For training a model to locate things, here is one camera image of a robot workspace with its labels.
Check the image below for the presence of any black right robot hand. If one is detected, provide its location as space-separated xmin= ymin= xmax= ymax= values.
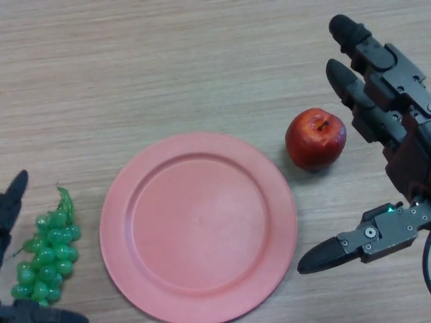
xmin=296 ymin=13 xmax=431 ymax=275

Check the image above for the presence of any green grapes bunch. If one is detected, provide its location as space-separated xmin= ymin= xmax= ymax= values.
xmin=9 ymin=183 xmax=82 ymax=308

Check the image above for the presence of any pink round plate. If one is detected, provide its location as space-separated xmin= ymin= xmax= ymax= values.
xmin=100 ymin=131 xmax=298 ymax=323

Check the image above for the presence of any red apple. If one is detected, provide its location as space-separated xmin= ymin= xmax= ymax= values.
xmin=285 ymin=107 xmax=347 ymax=171

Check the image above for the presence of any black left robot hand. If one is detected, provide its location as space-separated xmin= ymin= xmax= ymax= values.
xmin=0 ymin=170 xmax=90 ymax=323

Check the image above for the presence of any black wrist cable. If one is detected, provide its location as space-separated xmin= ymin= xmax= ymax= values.
xmin=422 ymin=230 xmax=431 ymax=287

